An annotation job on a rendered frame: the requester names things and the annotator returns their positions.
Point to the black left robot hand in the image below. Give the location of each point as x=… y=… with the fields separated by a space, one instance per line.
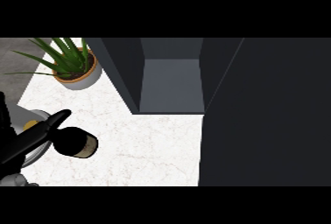
x=20 y=143

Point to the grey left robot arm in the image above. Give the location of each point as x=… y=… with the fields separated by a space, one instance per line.
x=12 y=180

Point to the dark wine bottle, beige label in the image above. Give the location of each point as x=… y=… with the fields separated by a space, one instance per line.
x=76 y=144

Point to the dark grey open cabinet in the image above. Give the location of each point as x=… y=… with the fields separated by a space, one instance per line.
x=170 y=87

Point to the dark grey cabinet door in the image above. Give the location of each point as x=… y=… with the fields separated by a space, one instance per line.
x=266 y=116

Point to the yellow item on plate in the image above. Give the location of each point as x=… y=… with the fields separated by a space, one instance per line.
x=30 y=125

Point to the grey round plate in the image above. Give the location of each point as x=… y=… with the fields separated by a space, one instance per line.
x=39 y=115

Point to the green plant in white pot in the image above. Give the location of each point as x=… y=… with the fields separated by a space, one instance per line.
x=80 y=77

